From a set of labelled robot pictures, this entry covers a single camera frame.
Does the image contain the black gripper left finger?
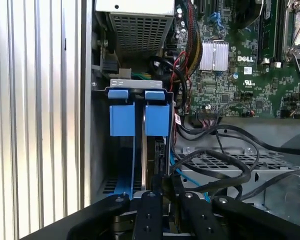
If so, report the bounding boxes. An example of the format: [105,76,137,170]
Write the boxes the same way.
[19,190,163,240]

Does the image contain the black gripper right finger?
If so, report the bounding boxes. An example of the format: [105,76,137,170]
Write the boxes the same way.
[179,191,300,240]

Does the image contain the blue disk wire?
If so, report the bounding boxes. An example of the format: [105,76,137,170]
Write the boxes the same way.
[169,152,213,203]

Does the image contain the black disk wire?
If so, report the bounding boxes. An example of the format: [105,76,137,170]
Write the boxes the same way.
[152,148,253,201]

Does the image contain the hard disk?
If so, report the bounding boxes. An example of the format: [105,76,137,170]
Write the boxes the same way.
[106,87,171,201]

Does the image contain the black RAM slot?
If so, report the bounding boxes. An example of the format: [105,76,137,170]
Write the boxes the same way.
[256,0,285,67]

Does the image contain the grey perforated drive cage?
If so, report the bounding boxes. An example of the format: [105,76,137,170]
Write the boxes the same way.
[172,119,300,218]

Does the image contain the green motherboard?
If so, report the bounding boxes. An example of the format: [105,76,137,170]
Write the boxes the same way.
[164,0,300,120]

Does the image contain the black open PC case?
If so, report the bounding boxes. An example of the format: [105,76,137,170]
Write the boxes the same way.
[79,0,300,240]

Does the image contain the silver finned chipset heatsink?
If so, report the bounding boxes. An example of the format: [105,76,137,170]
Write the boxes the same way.
[199,41,230,72]

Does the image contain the silver power supply unit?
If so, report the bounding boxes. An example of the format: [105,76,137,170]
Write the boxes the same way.
[94,0,176,58]

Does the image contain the long black case cable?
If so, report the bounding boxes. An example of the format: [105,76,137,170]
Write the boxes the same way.
[177,123,300,157]

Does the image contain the thin red black wires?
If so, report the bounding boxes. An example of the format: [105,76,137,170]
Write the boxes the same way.
[169,51,191,113]

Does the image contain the braided power cable bundle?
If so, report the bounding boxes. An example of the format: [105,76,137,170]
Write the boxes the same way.
[184,0,203,76]

